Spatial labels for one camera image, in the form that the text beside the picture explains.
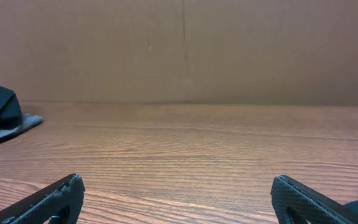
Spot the folded grey garment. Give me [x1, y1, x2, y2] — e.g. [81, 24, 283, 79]
[0, 113, 44, 143]

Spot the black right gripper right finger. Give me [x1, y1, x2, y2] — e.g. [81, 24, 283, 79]
[270, 175, 358, 224]

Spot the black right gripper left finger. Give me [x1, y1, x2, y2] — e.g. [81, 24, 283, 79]
[0, 174, 85, 224]

